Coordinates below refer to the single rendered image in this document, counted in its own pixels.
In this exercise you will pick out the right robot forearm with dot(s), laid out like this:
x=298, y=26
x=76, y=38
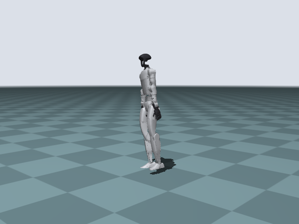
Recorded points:
x=143, y=99

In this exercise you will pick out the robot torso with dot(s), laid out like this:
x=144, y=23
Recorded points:
x=145, y=82

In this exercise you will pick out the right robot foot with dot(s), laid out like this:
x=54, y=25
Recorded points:
x=149, y=165

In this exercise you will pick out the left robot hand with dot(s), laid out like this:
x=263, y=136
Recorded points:
x=156, y=112

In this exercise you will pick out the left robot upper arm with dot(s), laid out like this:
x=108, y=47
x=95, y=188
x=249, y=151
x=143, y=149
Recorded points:
x=152, y=73

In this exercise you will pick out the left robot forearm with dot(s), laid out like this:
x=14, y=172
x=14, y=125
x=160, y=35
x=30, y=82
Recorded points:
x=154, y=96

